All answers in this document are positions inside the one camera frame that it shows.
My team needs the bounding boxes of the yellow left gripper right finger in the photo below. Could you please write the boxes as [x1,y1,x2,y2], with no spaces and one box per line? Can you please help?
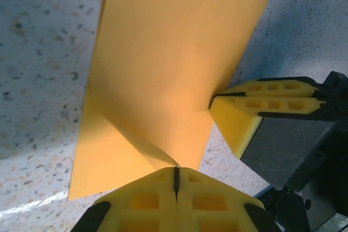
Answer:
[176,166,278,232]

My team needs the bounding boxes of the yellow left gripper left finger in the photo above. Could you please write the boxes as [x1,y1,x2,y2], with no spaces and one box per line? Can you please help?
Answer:
[70,166,178,232]

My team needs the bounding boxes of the orange cloth piece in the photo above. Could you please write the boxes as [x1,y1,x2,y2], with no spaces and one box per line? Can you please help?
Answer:
[67,0,283,200]

